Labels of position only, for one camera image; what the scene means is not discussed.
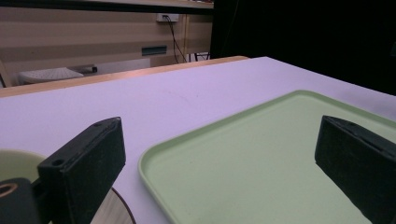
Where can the black curtain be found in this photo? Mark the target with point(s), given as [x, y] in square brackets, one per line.
[305, 40]

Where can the light green plastic tray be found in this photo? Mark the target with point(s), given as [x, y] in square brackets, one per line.
[249, 165]

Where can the pale green bowl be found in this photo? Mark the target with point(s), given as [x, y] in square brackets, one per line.
[15, 165]

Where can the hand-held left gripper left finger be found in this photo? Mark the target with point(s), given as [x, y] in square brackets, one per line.
[84, 161]

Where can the round wooden board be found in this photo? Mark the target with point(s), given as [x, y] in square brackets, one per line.
[112, 210]

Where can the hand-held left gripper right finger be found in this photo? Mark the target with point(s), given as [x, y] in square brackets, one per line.
[358, 161]

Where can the white wall socket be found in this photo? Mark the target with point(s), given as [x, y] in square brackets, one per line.
[167, 17]

